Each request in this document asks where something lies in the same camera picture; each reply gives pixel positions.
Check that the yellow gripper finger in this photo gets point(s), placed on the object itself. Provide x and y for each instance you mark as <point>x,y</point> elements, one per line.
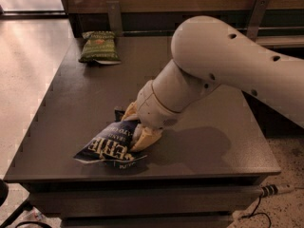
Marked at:
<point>130,113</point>
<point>143,137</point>

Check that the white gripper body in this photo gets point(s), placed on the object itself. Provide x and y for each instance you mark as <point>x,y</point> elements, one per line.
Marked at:
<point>153,107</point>

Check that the blue kettle chip bag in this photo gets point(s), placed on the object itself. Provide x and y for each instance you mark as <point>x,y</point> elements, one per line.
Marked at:
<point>113,144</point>

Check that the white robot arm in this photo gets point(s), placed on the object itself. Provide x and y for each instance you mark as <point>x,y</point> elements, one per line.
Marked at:
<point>207,53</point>

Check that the green jalapeno chip bag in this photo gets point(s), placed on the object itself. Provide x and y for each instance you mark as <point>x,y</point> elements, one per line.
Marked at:
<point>99,47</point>

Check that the black chair base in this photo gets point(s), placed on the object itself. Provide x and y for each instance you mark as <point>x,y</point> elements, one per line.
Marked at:
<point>23,215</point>

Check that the left metal rail bracket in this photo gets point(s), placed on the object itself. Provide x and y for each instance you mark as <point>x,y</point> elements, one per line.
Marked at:
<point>115,17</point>

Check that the metal rail bracket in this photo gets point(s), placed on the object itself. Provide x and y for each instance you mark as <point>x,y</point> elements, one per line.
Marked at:
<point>255,18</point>
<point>115,17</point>

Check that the right metal rail bracket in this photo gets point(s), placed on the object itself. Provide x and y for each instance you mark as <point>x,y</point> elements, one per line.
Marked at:
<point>255,18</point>

